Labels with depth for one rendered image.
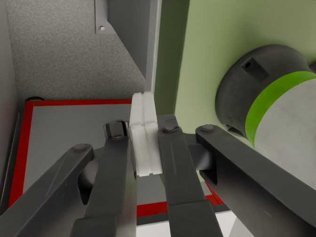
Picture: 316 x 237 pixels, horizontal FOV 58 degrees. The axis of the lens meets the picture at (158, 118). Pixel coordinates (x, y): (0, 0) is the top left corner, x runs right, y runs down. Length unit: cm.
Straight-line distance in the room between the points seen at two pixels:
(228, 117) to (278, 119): 10
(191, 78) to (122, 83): 96
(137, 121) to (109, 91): 118
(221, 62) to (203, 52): 3
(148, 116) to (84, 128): 89
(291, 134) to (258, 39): 15
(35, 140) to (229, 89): 73
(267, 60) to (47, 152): 72
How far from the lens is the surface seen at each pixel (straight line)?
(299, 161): 31
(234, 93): 39
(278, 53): 41
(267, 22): 41
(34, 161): 92
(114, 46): 126
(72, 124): 107
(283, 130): 33
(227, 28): 38
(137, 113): 17
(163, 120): 17
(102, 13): 120
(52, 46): 124
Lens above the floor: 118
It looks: 53 degrees down
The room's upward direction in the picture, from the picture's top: 151 degrees clockwise
